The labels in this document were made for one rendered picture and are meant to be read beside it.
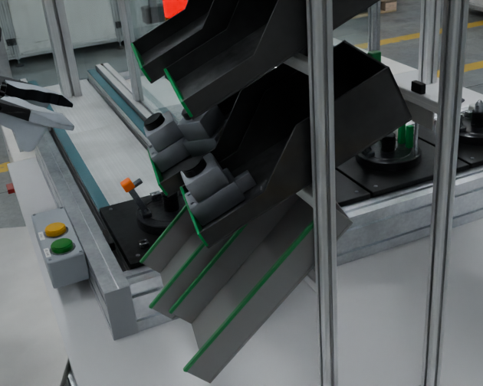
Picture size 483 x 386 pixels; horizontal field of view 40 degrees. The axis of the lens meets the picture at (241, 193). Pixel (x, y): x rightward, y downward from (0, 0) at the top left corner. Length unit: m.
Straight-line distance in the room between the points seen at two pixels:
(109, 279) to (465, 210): 0.74
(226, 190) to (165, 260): 0.33
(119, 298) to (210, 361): 0.33
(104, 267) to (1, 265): 0.34
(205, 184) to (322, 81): 0.19
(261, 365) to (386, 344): 0.21
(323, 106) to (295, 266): 0.21
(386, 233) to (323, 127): 0.66
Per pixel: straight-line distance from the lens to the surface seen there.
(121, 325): 1.18
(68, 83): 2.27
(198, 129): 0.90
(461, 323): 1.20
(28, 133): 0.88
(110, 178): 1.64
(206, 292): 0.96
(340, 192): 1.35
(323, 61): 0.69
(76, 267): 1.28
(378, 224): 1.33
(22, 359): 1.22
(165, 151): 0.95
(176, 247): 1.09
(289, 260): 0.81
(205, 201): 0.80
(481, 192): 1.47
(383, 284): 1.27
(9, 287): 1.42
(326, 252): 0.79
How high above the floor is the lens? 1.60
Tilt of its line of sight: 27 degrees down
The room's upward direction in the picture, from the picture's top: 5 degrees counter-clockwise
